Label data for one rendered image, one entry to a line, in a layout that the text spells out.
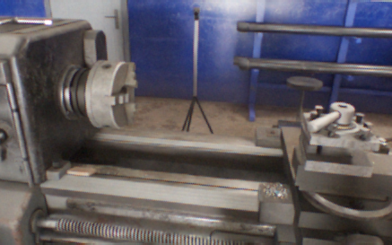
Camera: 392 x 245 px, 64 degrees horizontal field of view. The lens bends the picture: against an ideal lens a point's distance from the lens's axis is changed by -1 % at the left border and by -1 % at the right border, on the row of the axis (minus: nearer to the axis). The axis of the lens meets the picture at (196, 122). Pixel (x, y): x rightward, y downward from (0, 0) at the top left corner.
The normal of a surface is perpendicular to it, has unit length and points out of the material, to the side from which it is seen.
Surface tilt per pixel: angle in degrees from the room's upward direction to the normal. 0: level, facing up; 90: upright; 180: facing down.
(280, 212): 90
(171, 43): 90
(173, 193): 36
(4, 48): 45
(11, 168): 90
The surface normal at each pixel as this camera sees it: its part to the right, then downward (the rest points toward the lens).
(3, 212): -0.06, -0.56
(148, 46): -0.15, 0.40
